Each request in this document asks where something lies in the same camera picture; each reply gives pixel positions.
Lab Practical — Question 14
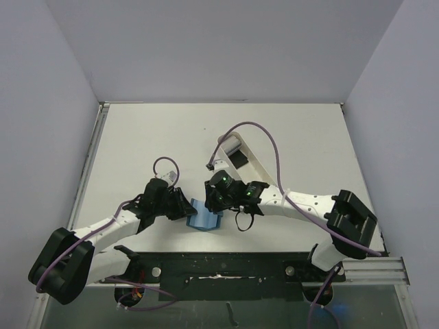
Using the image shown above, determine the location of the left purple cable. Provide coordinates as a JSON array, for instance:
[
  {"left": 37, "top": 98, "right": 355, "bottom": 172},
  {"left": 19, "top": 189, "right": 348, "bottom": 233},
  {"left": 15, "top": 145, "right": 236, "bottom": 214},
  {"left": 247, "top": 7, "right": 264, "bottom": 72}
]
[{"left": 36, "top": 156, "right": 179, "bottom": 311}]

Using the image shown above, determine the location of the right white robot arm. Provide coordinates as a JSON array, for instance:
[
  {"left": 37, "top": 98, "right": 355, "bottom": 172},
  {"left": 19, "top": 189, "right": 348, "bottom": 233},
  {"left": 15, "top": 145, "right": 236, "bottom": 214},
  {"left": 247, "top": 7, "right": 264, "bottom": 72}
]
[{"left": 204, "top": 170, "right": 381, "bottom": 280}]

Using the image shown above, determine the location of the blue leather card holder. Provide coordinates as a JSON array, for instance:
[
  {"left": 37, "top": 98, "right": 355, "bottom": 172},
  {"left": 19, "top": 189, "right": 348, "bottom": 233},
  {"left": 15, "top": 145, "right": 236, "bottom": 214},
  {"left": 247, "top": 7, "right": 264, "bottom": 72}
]
[{"left": 186, "top": 198, "right": 224, "bottom": 232}]

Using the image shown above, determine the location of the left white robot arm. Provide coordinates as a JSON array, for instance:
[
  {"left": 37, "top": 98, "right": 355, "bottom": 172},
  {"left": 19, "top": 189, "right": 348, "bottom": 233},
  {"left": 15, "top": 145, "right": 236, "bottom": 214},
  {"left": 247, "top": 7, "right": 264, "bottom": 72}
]
[{"left": 28, "top": 178, "right": 198, "bottom": 305}]

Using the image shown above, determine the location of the white oblong tray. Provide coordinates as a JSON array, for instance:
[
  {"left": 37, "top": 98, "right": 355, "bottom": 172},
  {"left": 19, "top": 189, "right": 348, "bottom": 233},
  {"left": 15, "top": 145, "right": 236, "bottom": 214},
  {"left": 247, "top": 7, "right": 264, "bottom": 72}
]
[{"left": 214, "top": 132, "right": 277, "bottom": 186}]

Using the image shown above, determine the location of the black card in tray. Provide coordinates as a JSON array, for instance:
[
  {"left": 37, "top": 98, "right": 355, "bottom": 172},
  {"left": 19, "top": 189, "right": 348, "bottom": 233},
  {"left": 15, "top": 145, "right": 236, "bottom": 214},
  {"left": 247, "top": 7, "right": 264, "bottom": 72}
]
[{"left": 228, "top": 150, "right": 248, "bottom": 169}]

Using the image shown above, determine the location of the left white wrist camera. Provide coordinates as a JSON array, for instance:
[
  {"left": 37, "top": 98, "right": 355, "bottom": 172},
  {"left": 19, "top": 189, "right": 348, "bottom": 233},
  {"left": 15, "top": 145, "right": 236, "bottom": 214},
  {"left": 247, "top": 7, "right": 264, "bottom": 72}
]
[{"left": 161, "top": 171, "right": 180, "bottom": 186}]

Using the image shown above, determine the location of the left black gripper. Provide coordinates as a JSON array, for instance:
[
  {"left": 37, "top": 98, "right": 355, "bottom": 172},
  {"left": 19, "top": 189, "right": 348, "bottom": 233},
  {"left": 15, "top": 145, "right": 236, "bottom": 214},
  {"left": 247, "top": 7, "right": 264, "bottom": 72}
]
[{"left": 154, "top": 187, "right": 196, "bottom": 220}]

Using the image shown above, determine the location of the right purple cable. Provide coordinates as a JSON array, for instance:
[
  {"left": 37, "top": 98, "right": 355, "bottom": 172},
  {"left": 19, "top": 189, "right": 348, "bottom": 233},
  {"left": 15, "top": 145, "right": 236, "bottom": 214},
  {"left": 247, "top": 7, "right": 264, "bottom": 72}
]
[{"left": 207, "top": 121, "right": 383, "bottom": 329}]

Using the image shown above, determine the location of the purple cable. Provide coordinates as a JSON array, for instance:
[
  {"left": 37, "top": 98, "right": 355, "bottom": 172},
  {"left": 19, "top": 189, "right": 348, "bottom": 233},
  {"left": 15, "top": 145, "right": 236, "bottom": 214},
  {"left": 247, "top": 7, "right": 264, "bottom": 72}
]
[
  {"left": 207, "top": 121, "right": 383, "bottom": 329},
  {"left": 36, "top": 156, "right": 179, "bottom": 311}
]

